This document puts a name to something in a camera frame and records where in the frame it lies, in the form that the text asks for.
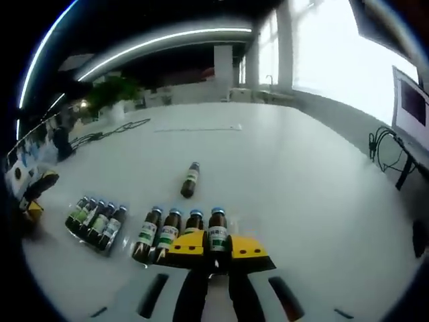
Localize table cable hatch cover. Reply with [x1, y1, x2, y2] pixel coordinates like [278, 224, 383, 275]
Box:
[154, 122, 243, 132]

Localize green plant in white pot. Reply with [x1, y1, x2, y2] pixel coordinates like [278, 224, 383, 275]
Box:
[86, 75, 141, 122]

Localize white square column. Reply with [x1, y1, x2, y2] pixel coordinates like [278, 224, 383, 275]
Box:
[213, 45, 241, 98]

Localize black rounded object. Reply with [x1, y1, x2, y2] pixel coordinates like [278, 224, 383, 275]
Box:
[412, 219, 429, 259]

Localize narrow window with blinds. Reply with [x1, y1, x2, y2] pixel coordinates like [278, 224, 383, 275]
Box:
[259, 13, 279, 91]

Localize bluish white crumpled bag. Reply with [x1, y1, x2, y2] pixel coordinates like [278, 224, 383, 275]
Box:
[13, 140, 58, 168]

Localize black hanging cables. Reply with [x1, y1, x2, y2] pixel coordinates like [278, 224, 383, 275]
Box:
[368, 125, 408, 174]

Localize bottles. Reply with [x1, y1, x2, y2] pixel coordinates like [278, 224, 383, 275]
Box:
[65, 196, 130, 258]

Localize black upright object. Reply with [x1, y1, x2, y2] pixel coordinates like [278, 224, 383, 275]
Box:
[53, 127, 74, 162]

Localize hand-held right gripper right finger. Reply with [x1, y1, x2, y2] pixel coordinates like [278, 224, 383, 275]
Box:
[229, 234, 357, 322]

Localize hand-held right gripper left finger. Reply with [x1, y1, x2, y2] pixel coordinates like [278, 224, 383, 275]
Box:
[80, 230, 209, 322]

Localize sink counter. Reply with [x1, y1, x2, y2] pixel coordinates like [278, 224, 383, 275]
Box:
[257, 89, 296, 103]

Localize clear plastic tray box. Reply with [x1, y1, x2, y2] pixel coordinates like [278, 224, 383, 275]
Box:
[129, 213, 265, 271]

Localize large window with blinds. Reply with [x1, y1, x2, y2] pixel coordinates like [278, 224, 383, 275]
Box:
[293, 0, 420, 125]

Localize white low cabinet row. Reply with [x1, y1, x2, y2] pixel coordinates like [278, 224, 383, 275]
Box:
[143, 89, 215, 108]

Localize black power cable with adapter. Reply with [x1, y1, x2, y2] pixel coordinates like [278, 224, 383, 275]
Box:
[68, 117, 151, 150]

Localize long curved ceiling light strip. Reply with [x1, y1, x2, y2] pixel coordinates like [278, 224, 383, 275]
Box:
[77, 26, 253, 83]

